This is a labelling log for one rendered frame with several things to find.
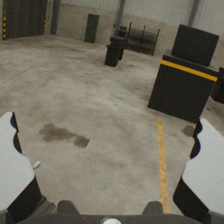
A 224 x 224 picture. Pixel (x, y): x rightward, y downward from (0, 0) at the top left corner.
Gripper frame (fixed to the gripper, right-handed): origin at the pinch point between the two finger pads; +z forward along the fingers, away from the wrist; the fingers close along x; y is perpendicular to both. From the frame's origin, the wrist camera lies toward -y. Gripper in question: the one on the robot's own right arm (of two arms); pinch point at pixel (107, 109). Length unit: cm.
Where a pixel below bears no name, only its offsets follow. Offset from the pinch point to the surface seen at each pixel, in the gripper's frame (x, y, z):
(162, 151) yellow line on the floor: 95, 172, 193
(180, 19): 507, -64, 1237
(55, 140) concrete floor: -65, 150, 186
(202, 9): 649, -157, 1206
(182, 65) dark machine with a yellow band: 157, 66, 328
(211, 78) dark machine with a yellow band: 216, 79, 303
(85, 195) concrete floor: -15, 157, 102
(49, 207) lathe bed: -24, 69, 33
